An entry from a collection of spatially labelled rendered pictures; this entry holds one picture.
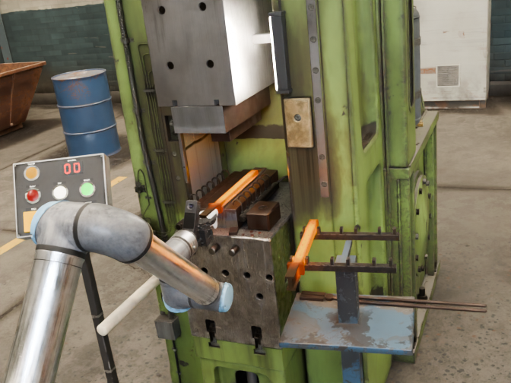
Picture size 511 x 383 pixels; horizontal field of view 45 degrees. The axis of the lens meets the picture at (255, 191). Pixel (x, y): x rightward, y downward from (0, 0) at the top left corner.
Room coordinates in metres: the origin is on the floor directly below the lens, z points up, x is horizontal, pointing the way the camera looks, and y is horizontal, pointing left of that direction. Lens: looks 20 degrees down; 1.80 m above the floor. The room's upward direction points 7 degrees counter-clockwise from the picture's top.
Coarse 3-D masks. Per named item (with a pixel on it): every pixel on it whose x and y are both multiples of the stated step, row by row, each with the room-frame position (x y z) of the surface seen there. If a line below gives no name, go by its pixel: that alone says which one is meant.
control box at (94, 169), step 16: (48, 160) 2.19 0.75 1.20; (64, 160) 2.19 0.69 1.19; (80, 160) 2.19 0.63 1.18; (96, 160) 2.18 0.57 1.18; (16, 176) 2.17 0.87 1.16; (48, 176) 2.16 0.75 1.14; (64, 176) 2.16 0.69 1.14; (80, 176) 2.16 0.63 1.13; (96, 176) 2.15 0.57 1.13; (16, 192) 2.14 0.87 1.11; (48, 192) 2.13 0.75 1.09; (80, 192) 2.12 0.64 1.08; (96, 192) 2.12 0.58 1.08; (16, 208) 2.11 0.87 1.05; (32, 208) 2.11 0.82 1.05; (16, 224) 2.08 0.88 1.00
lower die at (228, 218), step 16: (240, 176) 2.36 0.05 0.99; (256, 176) 2.31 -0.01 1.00; (272, 176) 2.33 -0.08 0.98; (208, 192) 2.24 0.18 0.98; (224, 192) 2.20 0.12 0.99; (240, 192) 2.17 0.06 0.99; (224, 208) 2.03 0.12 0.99; (240, 208) 2.04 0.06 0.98; (224, 224) 2.03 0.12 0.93; (240, 224) 2.03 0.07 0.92
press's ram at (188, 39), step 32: (160, 0) 2.08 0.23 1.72; (192, 0) 2.03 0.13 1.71; (224, 0) 2.00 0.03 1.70; (256, 0) 2.23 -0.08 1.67; (160, 32) 2.09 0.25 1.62; (192, 32) 2.04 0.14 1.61; (224, 32) 1.99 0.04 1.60; (256, 32) 2.20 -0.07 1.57; (160, 64) 2.10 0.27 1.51; (192, 64) 2.05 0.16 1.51; (224, 64) 2.00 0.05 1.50; (256, 64) 2.17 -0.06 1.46; (160, 96) 2.11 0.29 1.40; (192, 96) 2.05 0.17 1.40; (224, 96) 2.00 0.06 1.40
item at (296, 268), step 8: (312, 224) 1.83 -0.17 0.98; (304, 232) 1.78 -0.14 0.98; (312, 232) 1.77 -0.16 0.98; (304, 240) 1.72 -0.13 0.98; (312, 240) 1.74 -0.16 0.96; (304, 248) 1.66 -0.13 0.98; (296, 256) 1.62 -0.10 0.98; (304, 256) 1.62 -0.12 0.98; (288, 264) 1.56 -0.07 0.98; (296, 264) 1.54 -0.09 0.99; (288, 272) 1.50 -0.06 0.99; (296, 272) 1.50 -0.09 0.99; (304, 272) 1.56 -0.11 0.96; (288, 280) 1.48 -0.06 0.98; (296, 280) 1.52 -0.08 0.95; (288, 288) 1.48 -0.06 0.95; (296, 288) 1.49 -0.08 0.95
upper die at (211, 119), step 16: (256, 96) 2.27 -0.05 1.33; (176, 112) 2.08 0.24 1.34; (192, 112) 2.06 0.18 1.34; (208, 112) 2.03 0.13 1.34; (224, 112) 2.02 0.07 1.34; (240, 112) 2.13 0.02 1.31; (256, 112) 2.26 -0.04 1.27; (176, 128) 2.09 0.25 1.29; (192, 128) 2.06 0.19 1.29; (208, 128) 2.03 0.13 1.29; (224, 128) 2.01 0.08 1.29
